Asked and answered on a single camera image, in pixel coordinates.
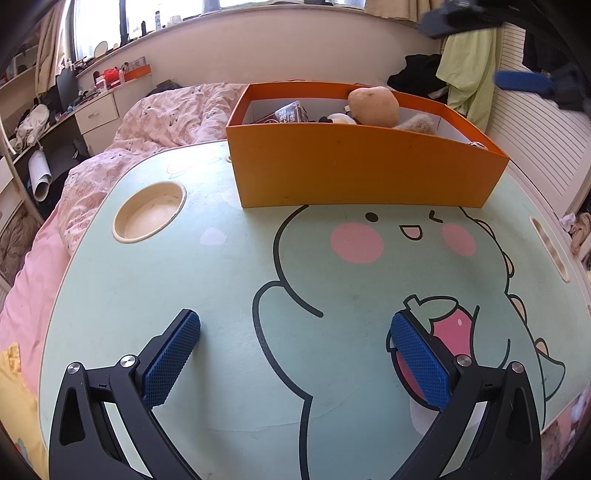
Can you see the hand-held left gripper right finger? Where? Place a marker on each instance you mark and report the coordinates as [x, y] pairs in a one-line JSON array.
[[420, 364]]

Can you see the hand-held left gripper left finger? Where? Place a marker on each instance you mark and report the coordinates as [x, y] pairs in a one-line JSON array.
[[171, 360]]

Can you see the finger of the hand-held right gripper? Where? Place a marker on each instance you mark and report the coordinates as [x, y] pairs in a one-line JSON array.
[[455, 19], [524, 81]]

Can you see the brown plush toy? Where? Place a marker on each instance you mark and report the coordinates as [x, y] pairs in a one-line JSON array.
[[374, 106]]

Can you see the orange cardboard box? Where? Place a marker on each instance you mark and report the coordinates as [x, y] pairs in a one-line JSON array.
[[346, 166]]

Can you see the brown snack packet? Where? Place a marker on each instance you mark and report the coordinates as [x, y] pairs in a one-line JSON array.
[[291, 113]]

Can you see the green cartoon desktop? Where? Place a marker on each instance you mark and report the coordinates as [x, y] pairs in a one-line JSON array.
[[231, 277]]

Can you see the dark hanging cloth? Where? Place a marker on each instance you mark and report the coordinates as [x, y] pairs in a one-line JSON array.
[[542, 48]]

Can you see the light green hanging garment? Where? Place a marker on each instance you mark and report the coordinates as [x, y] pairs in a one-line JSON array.
[[466, 69]]

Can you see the white slatted wardrobe door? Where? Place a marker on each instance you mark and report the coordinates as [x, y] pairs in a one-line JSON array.
[[531, 138]]

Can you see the pile of black clothes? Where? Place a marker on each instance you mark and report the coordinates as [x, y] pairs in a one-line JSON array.
[[415, 74]]

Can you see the yellow printed cloth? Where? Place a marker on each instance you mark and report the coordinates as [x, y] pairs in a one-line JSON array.
[[18, 406]]

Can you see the pink bedsheet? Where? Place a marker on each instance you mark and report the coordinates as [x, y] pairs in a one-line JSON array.
[[32, 277]]

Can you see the beige quilted cloth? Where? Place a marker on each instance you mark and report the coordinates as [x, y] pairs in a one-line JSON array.
[[14, 240]]

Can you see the rolled white paper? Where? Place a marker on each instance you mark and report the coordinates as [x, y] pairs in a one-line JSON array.
[[39, 175]]

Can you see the pink floral blanket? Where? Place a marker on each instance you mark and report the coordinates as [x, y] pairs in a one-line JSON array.
[[161, 120]]

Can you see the white drawer cabinet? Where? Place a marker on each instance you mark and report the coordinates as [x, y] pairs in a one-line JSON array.
[[97, 113]]

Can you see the white cloth bundle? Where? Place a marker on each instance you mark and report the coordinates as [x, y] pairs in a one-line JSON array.
[[32, 121]]

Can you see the small orange storage box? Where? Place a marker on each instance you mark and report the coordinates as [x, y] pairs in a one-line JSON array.
[[138, 72]]

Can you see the red bag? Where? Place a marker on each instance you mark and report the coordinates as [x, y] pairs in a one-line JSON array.
[[111, 75]]

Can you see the black monitor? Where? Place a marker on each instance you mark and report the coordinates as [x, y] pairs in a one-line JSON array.
[[67, 87]]

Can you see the beige curtain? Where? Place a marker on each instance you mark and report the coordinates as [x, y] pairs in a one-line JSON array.
[[51, 46]]

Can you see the white wall shelf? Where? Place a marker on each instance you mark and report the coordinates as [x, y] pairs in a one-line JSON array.
[[18, 85]]

